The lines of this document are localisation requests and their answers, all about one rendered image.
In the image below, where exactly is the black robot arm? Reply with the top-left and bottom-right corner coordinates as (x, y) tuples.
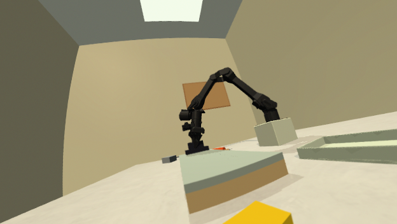
(179, 67), (281, 131)

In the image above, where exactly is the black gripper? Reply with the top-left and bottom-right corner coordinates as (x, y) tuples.
(188, 119), (205, 148)

